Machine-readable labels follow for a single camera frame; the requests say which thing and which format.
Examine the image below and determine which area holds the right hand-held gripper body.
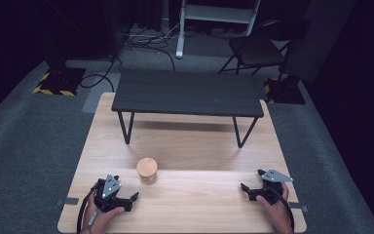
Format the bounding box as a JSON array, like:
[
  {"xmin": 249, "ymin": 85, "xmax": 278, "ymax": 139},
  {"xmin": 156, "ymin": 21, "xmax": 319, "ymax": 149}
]
[{"xmin": 248, "ymin": 168, "xmax": 294, "ymax": 207}]

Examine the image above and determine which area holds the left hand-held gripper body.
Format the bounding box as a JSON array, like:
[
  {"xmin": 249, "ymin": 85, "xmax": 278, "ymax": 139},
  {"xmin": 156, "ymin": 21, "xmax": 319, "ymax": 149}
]
[{"xmin": 93, "ymin": 174, "xmax": 134, "ymax": 214}]

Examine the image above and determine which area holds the small wooden cylinder jar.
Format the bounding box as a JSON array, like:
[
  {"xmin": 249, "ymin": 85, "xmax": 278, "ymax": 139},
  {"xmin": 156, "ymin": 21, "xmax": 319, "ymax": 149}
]
[{"xmin": 135, "ymin": 157, "xmax": 159, "ymax": 186}]

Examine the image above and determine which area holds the person's left hand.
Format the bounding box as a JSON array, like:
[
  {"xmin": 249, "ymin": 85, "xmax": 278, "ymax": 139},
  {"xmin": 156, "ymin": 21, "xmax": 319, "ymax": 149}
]
[{"xmin": 82, "ymin": 190, "xmax": 127, "ymax": 234}]

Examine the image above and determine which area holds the person's right hand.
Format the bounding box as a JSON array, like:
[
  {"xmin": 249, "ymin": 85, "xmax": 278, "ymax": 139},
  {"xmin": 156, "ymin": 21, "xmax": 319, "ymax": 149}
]
[{"xmin": 255, "ymin": 181, "xmax": 294, "ymax": 234}]

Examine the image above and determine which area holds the grey tape strip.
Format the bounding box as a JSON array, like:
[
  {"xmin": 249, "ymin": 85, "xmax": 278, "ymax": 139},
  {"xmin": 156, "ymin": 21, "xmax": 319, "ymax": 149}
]
[
  {"xmin": 56, "ymin": 196, "xmax": 80, "ymax": 207},
  {"xmin": 288, "ymin": 201, "xmax": 309, "ymax": 213}
]

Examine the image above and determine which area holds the grey floor mat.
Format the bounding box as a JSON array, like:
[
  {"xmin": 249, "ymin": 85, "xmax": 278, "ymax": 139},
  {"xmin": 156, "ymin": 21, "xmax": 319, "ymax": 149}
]
[{"xmin": 81, "ymin": 71, "xmax": 122, "ymax": 114}]

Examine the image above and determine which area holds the black stand base striped tape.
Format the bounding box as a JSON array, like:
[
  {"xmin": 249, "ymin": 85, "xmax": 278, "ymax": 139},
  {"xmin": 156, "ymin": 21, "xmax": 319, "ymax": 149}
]
[
  {"xmin": 263, "ymin": 75, "xmax": 307, "ymax": 106},
  {"xmin": 32, "ymin": 66, "xmax": 88, "ymax": 98}
]

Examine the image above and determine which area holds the black low shelf with legs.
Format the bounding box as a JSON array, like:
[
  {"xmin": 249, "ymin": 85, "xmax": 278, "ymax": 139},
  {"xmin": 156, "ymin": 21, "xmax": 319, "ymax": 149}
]
[{"xmin": 110, "ymin": 68, "xmax": 266, "ymax": 149}]

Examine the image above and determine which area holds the black folding chair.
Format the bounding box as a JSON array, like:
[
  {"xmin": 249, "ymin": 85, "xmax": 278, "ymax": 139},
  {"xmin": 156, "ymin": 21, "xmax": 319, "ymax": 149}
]
[{"xmin": 217, "ymin": 19, "xmax": 312, "ymax": 77}]

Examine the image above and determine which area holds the grey curtain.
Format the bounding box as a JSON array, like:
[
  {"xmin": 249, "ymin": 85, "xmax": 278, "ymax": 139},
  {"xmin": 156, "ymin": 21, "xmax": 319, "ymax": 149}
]
[{"xmin": 284, "ymin": 0, "xmax": 358, "ymax": 84}]

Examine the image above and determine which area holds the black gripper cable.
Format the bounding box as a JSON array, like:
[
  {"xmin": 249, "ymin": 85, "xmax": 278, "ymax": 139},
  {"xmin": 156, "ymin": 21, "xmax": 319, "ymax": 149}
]
[
  {"xmin": 268, "ymin": 185, "xmax": 296, "ymax": 233},
  {"xmin": 76, "ymin": 180, "xmax": 104, "ymax": 234}
]

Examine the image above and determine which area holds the grey thin cable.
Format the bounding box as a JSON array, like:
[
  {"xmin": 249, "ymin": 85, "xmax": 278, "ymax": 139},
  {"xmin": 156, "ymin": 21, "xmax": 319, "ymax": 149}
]
[{"xmin": 87, "ymin": 209, "xmax": 99, "ymax": 234}]

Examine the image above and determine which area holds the black looped floor cable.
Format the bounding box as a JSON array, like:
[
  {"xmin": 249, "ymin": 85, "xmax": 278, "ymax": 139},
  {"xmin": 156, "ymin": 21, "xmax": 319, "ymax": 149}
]
[{"xmin": 79, "ymin": 53, "xmax": 125, "ymax": 94}]

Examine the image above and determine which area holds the bundle of floor cables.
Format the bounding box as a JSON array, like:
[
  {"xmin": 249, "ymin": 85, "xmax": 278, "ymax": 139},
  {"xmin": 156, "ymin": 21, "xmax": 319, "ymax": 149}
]
[{"xmin": 122, "ymin": 22, "xmax": 189, "ymax": 51}]

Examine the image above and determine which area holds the white metal stand frame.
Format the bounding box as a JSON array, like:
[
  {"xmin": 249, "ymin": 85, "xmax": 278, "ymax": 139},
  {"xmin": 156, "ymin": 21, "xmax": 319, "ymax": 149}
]
[{"xmin": 174, "ymin": 0, "xmax": 263, "ymax": 59}]

